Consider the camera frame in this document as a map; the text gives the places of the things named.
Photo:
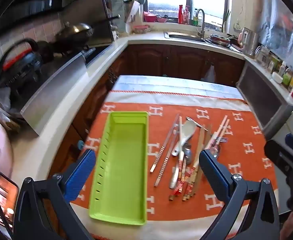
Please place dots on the white plastic bag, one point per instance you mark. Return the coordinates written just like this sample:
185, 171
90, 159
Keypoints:
209, 75

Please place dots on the row of condiment jars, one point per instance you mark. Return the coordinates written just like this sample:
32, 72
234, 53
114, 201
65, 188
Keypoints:
286, 72

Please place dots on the white plastic rice spoon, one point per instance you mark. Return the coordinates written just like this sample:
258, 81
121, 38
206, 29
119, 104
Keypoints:
186, 133

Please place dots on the smartphone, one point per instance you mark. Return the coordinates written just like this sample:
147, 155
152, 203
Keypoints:
4, 200

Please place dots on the black kettle with red band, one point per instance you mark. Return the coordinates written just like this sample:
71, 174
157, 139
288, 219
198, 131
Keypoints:
21, 65

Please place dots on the blue round knob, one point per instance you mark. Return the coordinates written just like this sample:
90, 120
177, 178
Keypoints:
80, 145

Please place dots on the brown wooden cabinets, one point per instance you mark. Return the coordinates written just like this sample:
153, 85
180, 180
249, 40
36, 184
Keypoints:
174, 60

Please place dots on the orange printed blanket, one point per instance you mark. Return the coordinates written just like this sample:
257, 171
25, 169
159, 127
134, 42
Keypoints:
161, 127

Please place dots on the white bowl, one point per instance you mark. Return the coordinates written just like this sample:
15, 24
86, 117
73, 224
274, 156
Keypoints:
277, 77

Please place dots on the low stainless steel guard panel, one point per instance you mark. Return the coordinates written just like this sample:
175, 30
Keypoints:
56, 92

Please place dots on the steel kitchen faucet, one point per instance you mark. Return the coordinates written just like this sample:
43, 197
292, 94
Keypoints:
202, 17

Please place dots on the glass teapot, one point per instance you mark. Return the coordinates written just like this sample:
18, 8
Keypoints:
262, 55

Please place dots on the green plastic utensil tray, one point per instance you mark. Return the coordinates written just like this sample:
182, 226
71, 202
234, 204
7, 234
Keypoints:
122, 160

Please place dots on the steel kitchen sink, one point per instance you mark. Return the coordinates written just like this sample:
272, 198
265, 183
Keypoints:
186, 36

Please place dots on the black range hood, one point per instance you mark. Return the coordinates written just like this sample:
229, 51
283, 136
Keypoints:
24, 0

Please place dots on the red plastic bowl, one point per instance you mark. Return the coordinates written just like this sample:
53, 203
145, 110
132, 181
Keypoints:
150, 17
162, 19

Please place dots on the plain wooden chopstick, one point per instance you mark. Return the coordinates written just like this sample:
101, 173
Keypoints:
208, 140
202, 140

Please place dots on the black gas stove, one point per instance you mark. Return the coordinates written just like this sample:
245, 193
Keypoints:
96, 55

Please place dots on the pile of dishes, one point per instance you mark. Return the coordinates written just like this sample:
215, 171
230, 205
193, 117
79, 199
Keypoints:
220, 40

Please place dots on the pink mug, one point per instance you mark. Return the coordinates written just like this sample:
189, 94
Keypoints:
241, 40

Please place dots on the dark wok with lid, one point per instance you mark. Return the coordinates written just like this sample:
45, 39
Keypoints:
74, 31

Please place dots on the silver foil wall sheet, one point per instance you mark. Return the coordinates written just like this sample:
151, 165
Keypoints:
279, 25

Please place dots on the steel electric kettle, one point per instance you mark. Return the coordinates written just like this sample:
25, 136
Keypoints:
251, 42

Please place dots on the pale blue table cover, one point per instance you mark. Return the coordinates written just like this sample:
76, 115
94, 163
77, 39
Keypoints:
176, 85

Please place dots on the clear bag of food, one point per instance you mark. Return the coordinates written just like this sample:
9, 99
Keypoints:
1, 110

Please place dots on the built-in steel oven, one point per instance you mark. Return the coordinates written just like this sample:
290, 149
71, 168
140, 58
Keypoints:
261, 97

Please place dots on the pink food container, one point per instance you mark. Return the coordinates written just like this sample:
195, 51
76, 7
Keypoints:
141, 28

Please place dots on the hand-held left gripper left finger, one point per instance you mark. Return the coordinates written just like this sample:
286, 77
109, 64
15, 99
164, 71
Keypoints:
82, 170

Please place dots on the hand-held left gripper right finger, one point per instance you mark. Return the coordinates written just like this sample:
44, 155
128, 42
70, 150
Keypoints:
211, 170

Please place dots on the black wok on stove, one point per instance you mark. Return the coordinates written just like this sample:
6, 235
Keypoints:
91, 12

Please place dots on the white paper bag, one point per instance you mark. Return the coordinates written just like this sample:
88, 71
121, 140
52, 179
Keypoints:
132, 11

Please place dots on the cream chopstick with striped end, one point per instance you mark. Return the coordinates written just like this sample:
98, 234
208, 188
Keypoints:
224, 130
220, 127

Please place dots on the green bottle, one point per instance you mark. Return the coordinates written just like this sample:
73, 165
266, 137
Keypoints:
195, 20

